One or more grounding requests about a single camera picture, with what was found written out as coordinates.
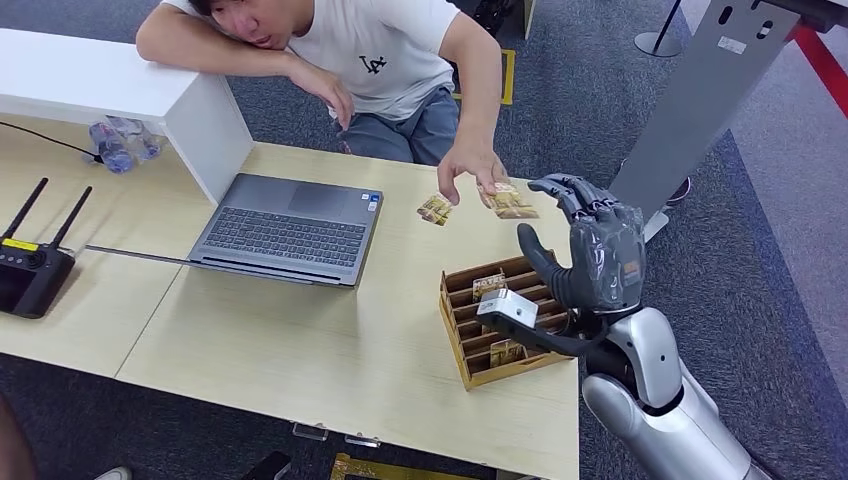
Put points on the wooden slotted card holder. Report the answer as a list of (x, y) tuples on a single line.
[(503, 376)]

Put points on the white furniture leg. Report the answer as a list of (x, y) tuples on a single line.
[(528, 16)]

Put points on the clear plastic water bottle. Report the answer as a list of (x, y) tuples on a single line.
[(112, 152), (144, 140)]

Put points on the person's right forearm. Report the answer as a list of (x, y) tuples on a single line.
[(212, 50)]

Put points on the person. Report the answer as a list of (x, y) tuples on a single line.
[(384, 53)]

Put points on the person's left forearm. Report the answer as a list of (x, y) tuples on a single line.
[(480, 93)]

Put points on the person's left hand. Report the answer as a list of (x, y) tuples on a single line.
[(474, 159)]

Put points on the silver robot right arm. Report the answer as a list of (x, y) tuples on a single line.
[(669, 411)]

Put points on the clear acrylic clip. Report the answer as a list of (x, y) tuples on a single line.
[(362, 440), (310, 432)]

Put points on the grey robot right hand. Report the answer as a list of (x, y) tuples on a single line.
[(606, 258)]

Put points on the black remote controller with antennas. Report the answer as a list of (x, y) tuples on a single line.
[(30, 278)]

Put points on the black robot legs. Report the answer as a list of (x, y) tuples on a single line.
[(497, 13)]

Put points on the person's right hand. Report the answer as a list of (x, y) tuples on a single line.
[(324, 85)]

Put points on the round base pole stand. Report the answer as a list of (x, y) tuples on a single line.
[(656, 43)]

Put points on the red bar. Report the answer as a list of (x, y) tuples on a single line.
[(825, 66)]

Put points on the yellow floor tape square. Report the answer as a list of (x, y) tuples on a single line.
[(509, 79)]

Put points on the dark rounded floor object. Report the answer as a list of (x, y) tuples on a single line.
[(680, 190)]

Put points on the black object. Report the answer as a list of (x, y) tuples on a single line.
[(268, 467)]

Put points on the white shoe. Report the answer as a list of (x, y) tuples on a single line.
[(116, 474)]

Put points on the grey open laptop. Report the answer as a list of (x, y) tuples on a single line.
[(285, 232)]

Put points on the yellow frame object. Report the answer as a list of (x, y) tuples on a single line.
[(371, 470)]

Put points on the white desk shelf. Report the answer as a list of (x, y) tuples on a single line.
[(86, 79)]

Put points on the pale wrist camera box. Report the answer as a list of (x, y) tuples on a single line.
[(507, 308)]

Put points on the grey floor stand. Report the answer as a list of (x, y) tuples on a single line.
[(696, 106)]

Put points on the brown rounded object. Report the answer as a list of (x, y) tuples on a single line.
[(13, 450)]

